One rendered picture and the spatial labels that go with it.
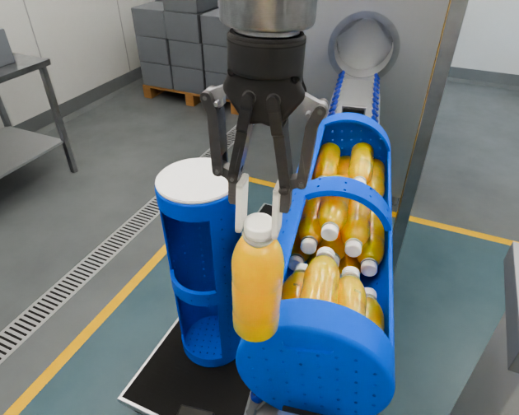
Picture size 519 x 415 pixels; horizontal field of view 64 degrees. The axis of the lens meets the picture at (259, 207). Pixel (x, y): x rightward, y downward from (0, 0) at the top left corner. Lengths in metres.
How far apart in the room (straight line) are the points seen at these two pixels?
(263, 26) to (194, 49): 4.06
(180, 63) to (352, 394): 4.08
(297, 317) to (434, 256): 2.16
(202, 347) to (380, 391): 1.29
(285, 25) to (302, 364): 0.56
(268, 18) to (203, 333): 1.77
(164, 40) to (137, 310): 2.97
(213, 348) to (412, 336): 1.01
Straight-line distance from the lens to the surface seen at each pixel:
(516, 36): 5.79
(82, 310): 2.50
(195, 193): 1.33
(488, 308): 2.63
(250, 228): 0.51
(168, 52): 4.64
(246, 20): 0.38
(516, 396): 1.21
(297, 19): 0.39
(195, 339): 2.02
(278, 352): 0.76
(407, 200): 2.23
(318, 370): 0.77
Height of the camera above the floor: 1.78
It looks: 36 degrees down
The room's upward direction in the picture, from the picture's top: straight up
